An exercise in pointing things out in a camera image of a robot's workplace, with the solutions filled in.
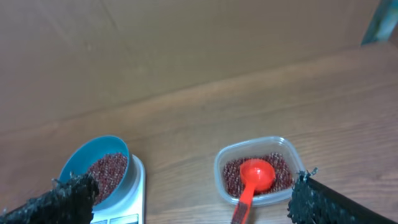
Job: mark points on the red beans in bowl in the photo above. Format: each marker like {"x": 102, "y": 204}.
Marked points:
{"x": 108, "y": 172}

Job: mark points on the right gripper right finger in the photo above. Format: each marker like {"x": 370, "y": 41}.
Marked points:
{"x": 315, "y": 203}

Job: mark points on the blue bowl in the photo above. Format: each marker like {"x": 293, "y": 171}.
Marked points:
{"x": 89, "y": 153}

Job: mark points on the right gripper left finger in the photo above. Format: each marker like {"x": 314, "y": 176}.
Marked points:
{"x": 68, "y": 202}

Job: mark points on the red beans in container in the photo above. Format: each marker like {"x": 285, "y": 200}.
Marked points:
{"x": 283, "y": 175}

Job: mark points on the orange measuring scoop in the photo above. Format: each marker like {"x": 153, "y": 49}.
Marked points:
{"x": 256, "y": 175}

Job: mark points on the teal object at corner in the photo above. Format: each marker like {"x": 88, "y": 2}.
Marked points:
{"x": 382, "y": 23}

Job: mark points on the clear plastic container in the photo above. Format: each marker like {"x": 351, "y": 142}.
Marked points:
{"x": 258, "y": 147}

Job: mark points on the white digital kitchen scale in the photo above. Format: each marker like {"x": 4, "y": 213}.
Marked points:
{"x": 131, "y": 208}

